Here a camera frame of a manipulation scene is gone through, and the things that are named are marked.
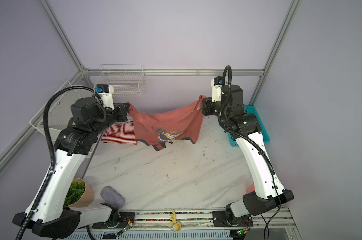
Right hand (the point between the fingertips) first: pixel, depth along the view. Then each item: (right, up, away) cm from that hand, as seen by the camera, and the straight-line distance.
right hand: (202, 97), depth 63 cm
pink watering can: (+30, -48, +21) cm, 60 cm away
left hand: (-32, -4, -3) cm, 32 cm away
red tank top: (-24, -14, +22) cm, 36 cm away
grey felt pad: (-47, -51, +15) cm, 71 cm away
